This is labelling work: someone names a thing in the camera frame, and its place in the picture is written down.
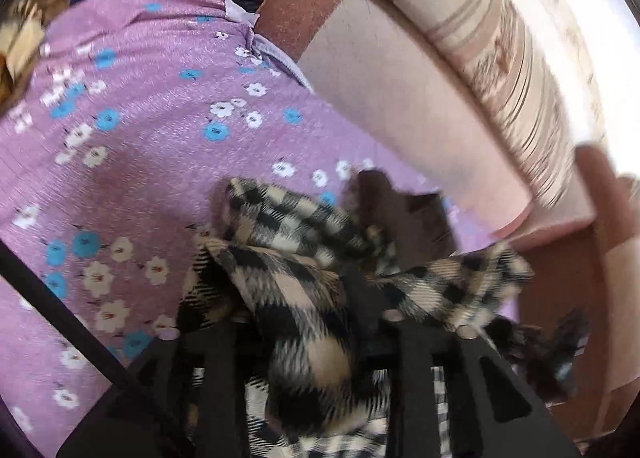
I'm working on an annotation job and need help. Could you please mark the black and beige plaid coat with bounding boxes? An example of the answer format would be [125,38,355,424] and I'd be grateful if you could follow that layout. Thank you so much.
[175,171,588,458]

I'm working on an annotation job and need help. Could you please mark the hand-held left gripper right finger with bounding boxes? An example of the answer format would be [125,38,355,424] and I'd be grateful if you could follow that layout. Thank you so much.
[342,262,581,458]

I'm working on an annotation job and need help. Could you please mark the striped beige cushion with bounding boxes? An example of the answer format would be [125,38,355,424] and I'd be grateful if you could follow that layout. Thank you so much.
[360,0,608,209]

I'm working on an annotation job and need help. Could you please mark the black cable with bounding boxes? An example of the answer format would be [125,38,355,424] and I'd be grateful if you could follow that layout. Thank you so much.
[0,241,146,399]

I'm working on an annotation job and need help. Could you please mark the brown patterned cloth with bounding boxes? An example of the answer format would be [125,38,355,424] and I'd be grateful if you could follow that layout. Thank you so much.
[0,0,71,99]

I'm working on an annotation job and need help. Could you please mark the brown wooden cabinet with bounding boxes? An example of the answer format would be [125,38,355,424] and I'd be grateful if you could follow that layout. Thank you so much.
[512,143,640,446]

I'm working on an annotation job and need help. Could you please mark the purple floral bedsheet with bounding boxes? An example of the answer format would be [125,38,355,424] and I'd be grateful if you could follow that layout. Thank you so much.
[0,0,521,458]

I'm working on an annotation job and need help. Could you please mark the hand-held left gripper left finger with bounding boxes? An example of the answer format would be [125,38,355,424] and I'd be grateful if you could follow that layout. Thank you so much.
[55,319,253,458]

